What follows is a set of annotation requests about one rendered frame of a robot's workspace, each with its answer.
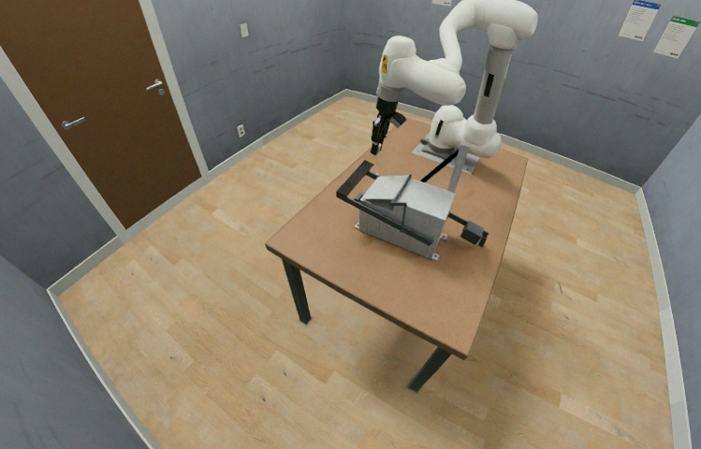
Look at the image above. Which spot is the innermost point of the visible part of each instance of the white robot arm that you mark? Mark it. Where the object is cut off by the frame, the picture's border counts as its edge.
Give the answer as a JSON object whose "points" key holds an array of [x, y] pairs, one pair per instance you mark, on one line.
{"points": [[507, 22]]}

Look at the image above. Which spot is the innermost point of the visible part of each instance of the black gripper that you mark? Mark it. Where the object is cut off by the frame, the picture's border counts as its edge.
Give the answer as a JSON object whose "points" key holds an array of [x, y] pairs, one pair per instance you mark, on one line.
{"points": [[379, 127]]}

